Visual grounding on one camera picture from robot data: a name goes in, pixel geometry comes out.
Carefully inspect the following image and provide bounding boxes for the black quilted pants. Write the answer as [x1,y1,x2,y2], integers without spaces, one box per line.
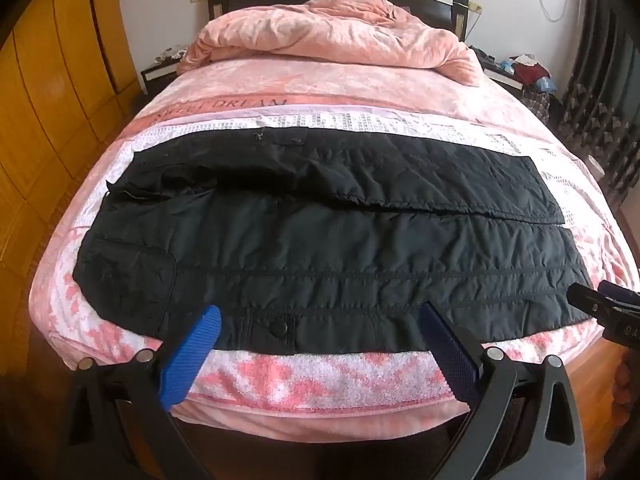
[73,128,589,356]

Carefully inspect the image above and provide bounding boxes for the dark patterned curtain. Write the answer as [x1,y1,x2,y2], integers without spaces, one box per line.
[559,0,639,208]

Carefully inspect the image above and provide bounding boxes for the right cluttered nightstand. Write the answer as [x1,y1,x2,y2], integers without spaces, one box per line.
[472,47,562,130]

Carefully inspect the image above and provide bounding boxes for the left dark nightstand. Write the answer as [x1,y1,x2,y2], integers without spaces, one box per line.
[141,44,188,96]

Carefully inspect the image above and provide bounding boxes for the yellow wooden wardrobe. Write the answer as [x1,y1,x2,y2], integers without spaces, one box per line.
[0,0,144,306]

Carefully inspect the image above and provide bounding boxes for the pink crumpled duvet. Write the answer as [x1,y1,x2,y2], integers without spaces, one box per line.
[178,0,484,87]

